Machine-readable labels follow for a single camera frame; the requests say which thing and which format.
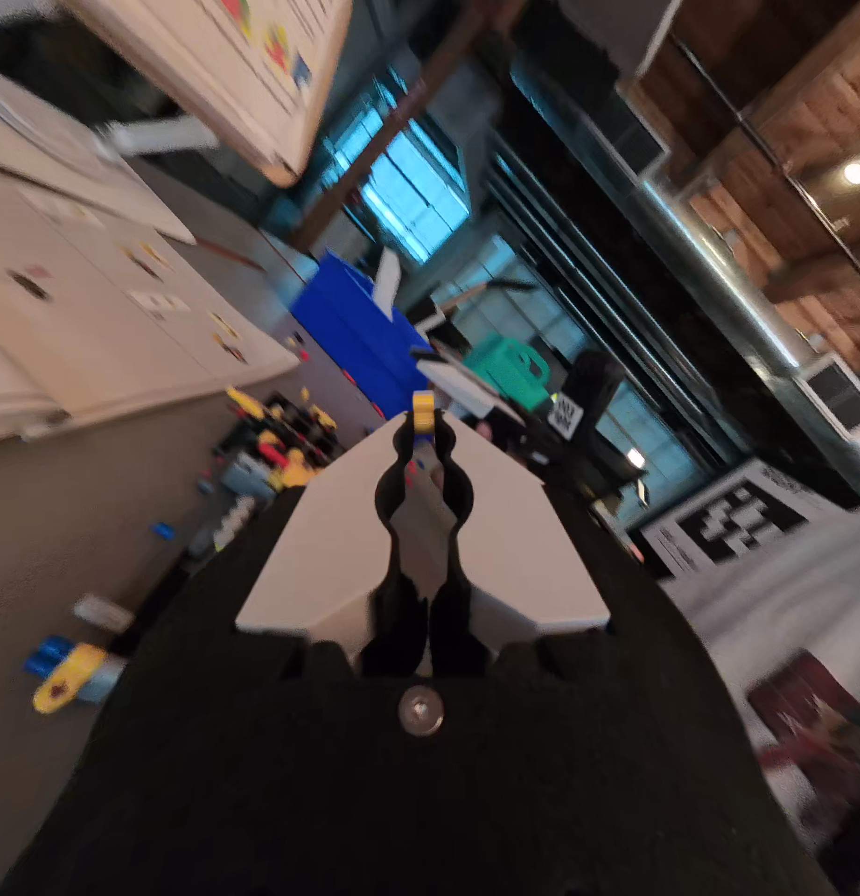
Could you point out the air vent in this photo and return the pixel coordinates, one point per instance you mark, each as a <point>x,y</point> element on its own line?
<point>839,399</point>

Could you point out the ceiling spotlight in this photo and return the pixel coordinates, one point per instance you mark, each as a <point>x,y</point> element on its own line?
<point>855,172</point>

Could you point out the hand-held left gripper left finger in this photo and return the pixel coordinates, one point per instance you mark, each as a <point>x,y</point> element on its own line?
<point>325,560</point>

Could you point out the blue plastic bin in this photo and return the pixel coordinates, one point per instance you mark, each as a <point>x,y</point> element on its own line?
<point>360,336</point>

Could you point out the metal air duct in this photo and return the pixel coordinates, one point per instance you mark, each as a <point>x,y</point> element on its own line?
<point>717,280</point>

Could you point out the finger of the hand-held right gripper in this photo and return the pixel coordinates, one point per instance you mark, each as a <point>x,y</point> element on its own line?
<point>465,388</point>

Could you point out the white paper slip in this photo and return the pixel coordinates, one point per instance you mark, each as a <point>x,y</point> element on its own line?
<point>386,283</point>

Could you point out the printed instruction sheet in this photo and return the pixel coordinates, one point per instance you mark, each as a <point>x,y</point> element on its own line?
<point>262,63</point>

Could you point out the desk lamp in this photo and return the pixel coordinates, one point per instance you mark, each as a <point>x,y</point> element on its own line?
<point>472,294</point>

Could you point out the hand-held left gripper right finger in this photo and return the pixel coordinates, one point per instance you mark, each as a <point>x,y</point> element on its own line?
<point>528,560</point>

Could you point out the teal container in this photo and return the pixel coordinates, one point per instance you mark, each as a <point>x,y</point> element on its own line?
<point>514,371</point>

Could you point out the lego car model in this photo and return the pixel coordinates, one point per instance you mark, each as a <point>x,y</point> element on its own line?
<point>276,441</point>

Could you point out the lego instruction booklet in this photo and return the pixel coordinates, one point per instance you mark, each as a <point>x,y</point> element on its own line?
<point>87,315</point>

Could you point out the square code card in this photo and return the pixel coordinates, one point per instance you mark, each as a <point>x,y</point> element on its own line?
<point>738,521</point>

